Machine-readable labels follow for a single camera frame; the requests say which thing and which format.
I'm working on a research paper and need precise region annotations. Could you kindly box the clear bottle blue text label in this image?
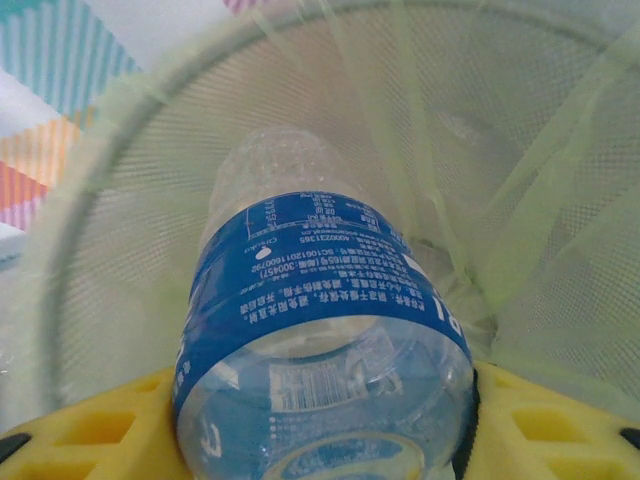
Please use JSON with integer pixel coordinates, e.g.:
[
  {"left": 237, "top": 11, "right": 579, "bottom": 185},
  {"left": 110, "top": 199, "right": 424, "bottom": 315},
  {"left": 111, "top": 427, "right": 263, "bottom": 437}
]
[{"left": 171, "top": 127, "right": 475, "bottom": 480}]

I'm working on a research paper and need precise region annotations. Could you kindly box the translucent green bin liner bag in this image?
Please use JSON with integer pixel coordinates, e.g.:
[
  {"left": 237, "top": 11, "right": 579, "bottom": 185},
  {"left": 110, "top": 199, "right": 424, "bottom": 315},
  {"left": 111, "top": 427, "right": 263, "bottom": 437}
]
[{"left": 9, "top": 0, "right": 640, "bottom": 426}]

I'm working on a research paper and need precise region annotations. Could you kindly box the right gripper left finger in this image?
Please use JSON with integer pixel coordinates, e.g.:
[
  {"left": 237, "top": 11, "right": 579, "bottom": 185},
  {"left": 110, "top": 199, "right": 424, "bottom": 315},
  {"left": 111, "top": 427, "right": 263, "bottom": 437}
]
[{"left": 0, "top": 367, "right": 194, "bottom": 480}]

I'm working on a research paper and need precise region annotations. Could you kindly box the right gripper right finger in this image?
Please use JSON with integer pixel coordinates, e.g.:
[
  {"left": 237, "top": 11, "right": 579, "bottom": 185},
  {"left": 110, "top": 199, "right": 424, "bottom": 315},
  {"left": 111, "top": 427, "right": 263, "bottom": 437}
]
[{"left": 452, "top": 357, "right": 640, "bottom": 480}]

